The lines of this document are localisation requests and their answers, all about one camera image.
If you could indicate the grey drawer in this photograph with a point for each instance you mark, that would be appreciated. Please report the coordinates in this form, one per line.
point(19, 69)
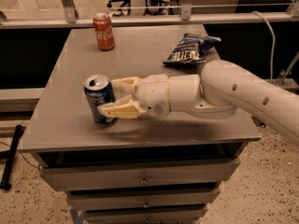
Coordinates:
point(143, 199)
point(145, 216)
point(140, 174)

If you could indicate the middle grey drawer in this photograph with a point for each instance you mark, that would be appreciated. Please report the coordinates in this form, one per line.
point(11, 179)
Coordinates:
point(143, 199)

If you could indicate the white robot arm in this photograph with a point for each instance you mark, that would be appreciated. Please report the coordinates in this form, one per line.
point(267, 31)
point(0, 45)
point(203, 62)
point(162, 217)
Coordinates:
point(217, 91)

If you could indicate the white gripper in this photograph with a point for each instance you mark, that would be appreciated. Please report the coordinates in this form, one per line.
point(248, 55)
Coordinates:
point(153, 92)

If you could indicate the blue pepsi can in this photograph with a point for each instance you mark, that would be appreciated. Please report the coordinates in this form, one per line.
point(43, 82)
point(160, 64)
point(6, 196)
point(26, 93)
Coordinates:
point(99, 91)

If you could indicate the red coca-cola can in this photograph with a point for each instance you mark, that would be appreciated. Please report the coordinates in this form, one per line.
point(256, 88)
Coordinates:
point(103, 31)

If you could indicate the grey metal railing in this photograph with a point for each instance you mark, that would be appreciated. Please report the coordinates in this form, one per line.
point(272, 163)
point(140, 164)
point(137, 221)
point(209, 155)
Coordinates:
point(20, 14)

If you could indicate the top grey drawer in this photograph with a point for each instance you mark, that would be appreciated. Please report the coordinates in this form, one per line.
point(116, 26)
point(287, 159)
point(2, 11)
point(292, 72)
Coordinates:
point(140, 174)

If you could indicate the blue chip bag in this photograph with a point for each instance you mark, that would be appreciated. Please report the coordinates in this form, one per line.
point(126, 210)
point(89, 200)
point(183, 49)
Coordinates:
point(191, 50)

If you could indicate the grey drawer cabinet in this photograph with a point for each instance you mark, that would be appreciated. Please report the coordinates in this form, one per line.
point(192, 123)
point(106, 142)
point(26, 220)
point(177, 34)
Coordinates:
point(63, 134)

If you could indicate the bottom grey drawer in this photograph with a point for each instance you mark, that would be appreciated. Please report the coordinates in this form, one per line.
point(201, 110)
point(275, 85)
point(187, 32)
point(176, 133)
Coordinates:
point(145, 216)

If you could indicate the black bar on floor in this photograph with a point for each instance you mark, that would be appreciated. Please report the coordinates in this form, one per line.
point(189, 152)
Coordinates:
point(9, 156)

